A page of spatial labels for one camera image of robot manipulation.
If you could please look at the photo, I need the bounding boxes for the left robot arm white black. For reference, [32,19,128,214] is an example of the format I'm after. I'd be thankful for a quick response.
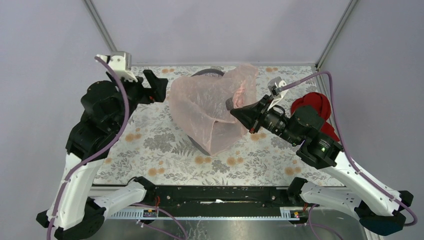
[36,69,168,240]

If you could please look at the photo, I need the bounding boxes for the floral patterned table mat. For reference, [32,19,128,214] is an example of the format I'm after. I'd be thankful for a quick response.
[92,64,345,188]

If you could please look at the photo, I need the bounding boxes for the grey mesh trash bin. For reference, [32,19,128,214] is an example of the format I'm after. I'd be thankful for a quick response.
[188,68,225,156]

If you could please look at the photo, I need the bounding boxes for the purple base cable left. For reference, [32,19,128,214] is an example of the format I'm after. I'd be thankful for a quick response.
[135,203,191,240]

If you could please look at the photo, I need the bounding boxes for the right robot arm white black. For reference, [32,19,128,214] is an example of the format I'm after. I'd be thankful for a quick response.
[225,95,414,236]

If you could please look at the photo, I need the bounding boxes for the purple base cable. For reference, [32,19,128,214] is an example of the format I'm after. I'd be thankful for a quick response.
[135,203,191,240]
[292,206,345,240]

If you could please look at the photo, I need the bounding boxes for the red cloth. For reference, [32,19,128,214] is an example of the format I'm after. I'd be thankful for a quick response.
[290,92,340,142]

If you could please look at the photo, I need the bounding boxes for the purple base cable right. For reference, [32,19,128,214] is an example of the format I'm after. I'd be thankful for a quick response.
[292,206,345,240]

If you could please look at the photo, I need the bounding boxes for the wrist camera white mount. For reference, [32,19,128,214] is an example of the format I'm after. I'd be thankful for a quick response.
[96,51,138,82]
[267,76,288,110]

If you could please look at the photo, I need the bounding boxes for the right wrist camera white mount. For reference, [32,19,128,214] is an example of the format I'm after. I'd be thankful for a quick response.
[267,76,288,110]

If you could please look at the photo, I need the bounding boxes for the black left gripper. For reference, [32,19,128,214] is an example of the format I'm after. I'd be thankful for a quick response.
[111,68,171,129]

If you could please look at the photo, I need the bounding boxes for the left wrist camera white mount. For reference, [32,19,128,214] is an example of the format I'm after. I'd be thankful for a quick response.
[96,51,138,82]

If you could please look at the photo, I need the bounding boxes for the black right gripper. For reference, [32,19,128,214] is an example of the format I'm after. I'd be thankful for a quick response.
[229,94,302,146]

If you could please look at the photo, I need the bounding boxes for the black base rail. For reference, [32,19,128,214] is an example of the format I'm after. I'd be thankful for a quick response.
[132,184,309,219]

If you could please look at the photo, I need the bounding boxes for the pink plastic trash bag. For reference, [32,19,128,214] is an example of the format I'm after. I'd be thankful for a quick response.
[168,64,259,156]

